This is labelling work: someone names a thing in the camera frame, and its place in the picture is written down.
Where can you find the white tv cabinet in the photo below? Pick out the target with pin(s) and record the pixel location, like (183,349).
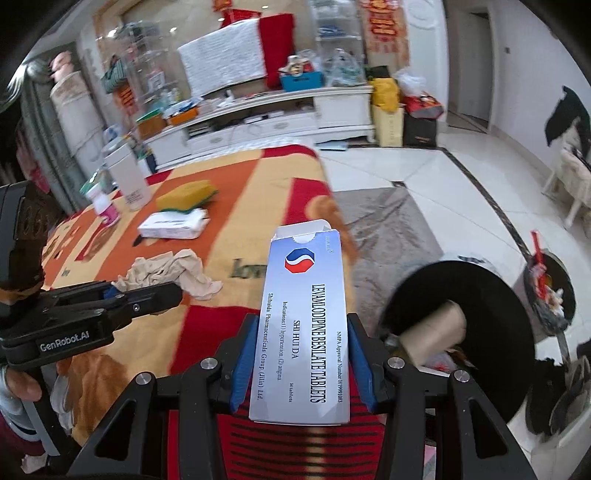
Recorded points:
(341,110)

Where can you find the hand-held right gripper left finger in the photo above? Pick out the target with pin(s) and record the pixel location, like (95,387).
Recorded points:
(242,369)

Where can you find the orange red printed blanket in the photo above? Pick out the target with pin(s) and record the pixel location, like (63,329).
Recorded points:
(277,184)

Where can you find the white standing air conditioner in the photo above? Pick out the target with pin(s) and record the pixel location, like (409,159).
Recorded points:
(74,124)

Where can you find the orange box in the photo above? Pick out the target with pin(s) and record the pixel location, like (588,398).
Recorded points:
(152,125)

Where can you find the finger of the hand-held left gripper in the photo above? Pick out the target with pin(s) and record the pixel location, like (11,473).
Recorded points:
(147,300)
(114,291)

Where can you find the small dark bin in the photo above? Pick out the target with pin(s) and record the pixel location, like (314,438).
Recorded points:
(567,281)

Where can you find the door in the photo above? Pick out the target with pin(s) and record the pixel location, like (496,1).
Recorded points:
(468,69)

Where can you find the grey rug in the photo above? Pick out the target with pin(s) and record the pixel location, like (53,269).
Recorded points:
(392,221)

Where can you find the grey curtain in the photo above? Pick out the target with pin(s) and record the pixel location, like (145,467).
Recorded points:
(41,138)

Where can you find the clear plastic bag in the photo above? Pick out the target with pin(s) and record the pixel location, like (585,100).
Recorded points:
(344,67)

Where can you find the black box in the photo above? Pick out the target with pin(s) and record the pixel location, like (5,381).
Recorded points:
(420,131)

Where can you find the tall white container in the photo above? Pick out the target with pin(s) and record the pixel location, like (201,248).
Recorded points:
(127,180)

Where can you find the white blue medicine box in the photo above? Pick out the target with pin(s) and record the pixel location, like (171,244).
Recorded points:
(300,323)

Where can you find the red gift bag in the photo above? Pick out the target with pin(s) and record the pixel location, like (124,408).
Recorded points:
(424,105)

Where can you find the white chair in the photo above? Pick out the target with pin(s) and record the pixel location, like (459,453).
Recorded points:
(572,180)

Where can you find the black slipper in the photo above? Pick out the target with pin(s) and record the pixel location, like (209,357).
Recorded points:
(542,397)

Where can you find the black cloth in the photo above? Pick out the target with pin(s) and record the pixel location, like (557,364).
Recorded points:
(568,115)

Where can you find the person's left hand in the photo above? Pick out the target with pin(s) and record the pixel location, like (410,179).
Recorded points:
(21,383)

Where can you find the glass shelf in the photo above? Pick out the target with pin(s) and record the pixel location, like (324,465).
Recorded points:
(337,27)

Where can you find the beige crumpled cloth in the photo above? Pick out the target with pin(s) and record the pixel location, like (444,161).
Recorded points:
(171,272)

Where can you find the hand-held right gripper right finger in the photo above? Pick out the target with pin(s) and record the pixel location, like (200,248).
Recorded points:
(362,369)

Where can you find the brown paper roll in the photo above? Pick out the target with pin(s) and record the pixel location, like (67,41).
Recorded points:
(431,334)

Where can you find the yellow green sponge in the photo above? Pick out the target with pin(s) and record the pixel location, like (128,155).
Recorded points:
(184,196)

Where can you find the white bottle pink label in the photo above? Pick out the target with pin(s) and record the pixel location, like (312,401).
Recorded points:
(107,210)

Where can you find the white knitted cover cloth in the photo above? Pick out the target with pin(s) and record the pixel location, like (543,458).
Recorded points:
(221,60)

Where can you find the red cloth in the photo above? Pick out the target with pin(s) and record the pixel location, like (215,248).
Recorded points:
(277,50)

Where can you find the yellow bag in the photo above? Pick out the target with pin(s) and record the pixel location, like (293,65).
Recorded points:
(385,94)

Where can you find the red hanging decoration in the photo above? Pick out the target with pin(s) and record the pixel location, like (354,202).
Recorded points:
(385,27)

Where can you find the red stick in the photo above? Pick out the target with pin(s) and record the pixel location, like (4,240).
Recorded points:
(538,247)

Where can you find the white tissue pack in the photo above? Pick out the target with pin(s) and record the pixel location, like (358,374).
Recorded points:
(173,225)

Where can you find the blue basket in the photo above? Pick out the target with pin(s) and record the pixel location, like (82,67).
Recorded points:
(302,82)

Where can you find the yellow box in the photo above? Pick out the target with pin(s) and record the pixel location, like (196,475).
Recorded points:
(388,127)

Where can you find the black trash bin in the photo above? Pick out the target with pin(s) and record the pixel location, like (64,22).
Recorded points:
(485,314)

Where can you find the grey slipper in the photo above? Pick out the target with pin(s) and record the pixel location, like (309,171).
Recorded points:
(575,392)

